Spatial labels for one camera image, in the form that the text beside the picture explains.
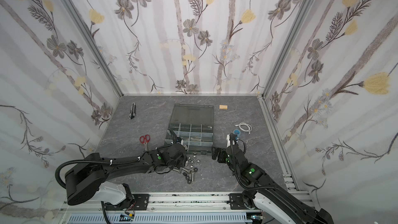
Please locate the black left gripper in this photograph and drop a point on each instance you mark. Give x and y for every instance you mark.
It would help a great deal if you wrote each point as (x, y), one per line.
(179, 152)

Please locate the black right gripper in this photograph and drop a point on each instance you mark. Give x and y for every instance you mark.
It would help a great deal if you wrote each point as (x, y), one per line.
(224, 155)

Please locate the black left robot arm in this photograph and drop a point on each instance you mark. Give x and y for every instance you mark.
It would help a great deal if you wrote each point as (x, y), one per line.
(82, 178)

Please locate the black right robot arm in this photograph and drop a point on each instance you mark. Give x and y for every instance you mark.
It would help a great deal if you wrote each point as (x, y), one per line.
(260, 191)

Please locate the blue tape roll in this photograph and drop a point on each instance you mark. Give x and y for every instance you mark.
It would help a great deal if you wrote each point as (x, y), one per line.
(237, 132)

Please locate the grey plastic organizer box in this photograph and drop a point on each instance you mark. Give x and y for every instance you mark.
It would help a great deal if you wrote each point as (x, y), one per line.
(193, 125)

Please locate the small wooden block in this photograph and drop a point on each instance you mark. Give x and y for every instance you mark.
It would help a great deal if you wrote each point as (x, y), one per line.
(223, 107)

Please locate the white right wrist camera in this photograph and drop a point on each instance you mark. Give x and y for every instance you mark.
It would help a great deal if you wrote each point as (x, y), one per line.
(232, 139)

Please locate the red handled scissors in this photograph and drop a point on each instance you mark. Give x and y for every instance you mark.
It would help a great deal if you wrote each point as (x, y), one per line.
(145, 139)

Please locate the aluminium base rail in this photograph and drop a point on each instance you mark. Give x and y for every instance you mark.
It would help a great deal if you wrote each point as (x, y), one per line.
(164, 208)

